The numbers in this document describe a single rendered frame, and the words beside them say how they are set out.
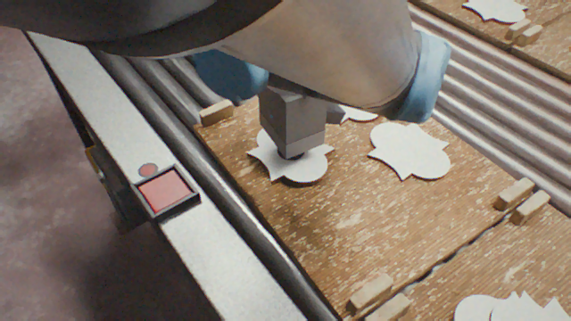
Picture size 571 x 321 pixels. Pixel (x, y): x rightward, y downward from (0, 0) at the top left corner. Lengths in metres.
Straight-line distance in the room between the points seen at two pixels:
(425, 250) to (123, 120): 0.55
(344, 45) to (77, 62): 0.88
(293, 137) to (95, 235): 1.37
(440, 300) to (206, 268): 0.30
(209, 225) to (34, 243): 1.36
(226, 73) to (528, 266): 0.45
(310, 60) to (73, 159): 2.04
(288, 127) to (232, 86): 0.18
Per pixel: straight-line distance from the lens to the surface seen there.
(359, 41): 0.17
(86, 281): 1.76
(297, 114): 0.56
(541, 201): 0.68
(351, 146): 0.70
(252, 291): 0.58
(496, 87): 0.93
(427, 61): 0.36
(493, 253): 0.64
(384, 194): 0.65
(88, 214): 1.93
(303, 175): 0.63
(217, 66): 0.40
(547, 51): 1.05
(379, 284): 0.54
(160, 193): 0.67
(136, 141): 0.78
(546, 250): 0.67
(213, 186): 0.68
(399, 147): 0.71
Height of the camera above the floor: 1.43
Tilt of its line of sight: 48 degrees down
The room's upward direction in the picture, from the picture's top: straight up
